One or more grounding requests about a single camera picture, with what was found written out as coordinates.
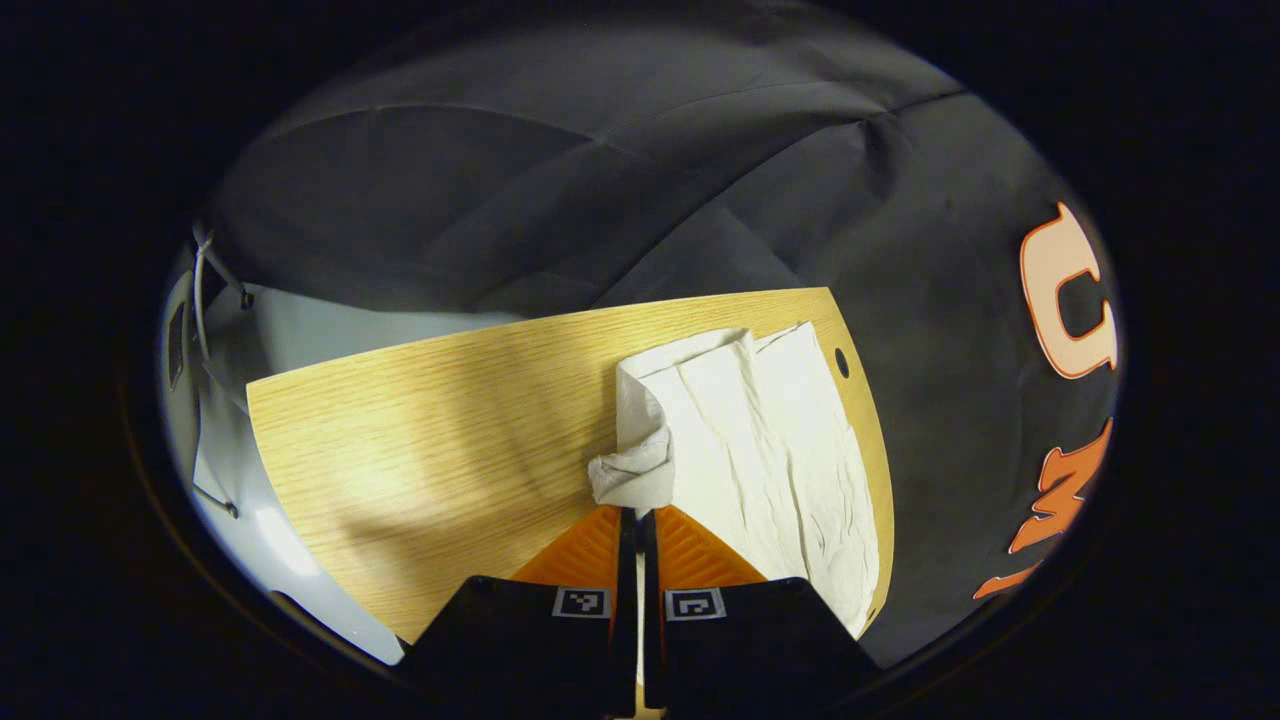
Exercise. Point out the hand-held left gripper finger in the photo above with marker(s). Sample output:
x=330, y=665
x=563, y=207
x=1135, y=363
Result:
x=627, y=570
x=650, y=570

